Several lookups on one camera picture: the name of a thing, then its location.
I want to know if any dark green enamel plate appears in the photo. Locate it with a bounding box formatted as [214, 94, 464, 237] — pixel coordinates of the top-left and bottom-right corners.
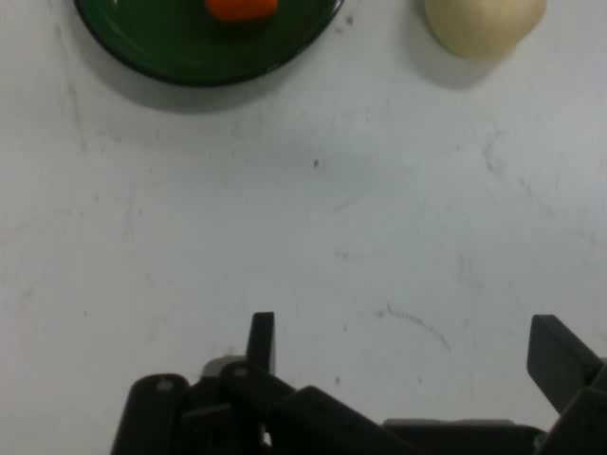
[73, 0, 346, 88]

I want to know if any cream rounded object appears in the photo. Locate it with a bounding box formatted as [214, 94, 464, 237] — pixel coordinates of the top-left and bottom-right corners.
[423, 0, 547, 60]

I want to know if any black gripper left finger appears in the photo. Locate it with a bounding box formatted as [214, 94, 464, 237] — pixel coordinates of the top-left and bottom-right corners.
[111, 311, 410, 455]

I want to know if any orange foam block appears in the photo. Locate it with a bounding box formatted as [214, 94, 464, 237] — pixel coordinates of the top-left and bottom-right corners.
[204, 0, 279, 23]

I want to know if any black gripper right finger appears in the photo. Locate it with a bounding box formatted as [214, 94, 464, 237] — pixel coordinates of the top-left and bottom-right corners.
[526, 314, 607, 455]

